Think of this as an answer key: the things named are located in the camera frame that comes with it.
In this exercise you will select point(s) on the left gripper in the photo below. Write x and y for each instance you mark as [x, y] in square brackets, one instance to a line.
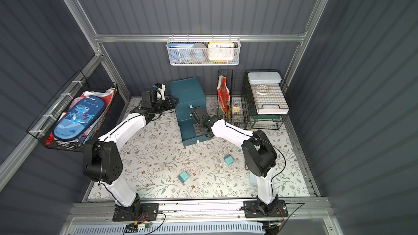
[166, 103]

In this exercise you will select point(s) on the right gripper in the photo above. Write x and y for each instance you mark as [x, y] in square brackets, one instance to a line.
[198, 129]

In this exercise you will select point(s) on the teal drawer cabinet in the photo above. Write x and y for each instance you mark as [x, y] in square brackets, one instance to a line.
[191, 96]

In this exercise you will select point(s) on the blue plug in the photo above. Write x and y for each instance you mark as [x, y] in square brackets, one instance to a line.
[183, 177]
[228, 159]

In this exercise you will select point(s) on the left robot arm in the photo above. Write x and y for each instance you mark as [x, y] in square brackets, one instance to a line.
[102, 162]

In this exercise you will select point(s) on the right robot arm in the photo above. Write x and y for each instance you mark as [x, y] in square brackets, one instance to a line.
[259, 154]

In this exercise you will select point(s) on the blue box in basket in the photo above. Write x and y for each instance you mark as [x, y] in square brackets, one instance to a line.
[179, 52]

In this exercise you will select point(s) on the grey tape roll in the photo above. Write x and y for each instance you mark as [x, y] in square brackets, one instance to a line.
[198, 53]

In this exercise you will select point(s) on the clear tape roll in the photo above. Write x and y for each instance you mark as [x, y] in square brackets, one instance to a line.
[262, 89]

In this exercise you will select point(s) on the white box on organizer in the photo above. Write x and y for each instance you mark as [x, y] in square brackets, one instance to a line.
[264, 77]

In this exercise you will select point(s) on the yellow alarm clock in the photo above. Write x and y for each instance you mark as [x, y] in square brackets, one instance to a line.
[221, 52]

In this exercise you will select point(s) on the checkered notebook tray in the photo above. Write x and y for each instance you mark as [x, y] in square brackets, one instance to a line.
[272, 103]

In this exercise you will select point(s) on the light blue tray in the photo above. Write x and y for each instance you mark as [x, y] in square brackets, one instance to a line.
[252, 179]

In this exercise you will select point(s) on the blue dinosaur pencil case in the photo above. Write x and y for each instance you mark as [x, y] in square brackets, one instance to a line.
[79, 118]

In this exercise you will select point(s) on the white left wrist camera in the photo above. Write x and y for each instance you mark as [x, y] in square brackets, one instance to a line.
[160, 91]

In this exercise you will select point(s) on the white hanging wire basket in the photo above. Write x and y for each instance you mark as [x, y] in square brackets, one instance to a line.
[206, 41]

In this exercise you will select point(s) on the black wire desk organizer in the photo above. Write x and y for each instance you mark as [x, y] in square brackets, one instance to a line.
[241, 96]

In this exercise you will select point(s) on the black wall wire basket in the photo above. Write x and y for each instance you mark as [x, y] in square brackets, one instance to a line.
[79, 86]

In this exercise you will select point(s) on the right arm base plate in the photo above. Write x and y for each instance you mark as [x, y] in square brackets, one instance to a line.
[258, 209]

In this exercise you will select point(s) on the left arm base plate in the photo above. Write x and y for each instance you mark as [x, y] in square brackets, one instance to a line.
[146, 211]

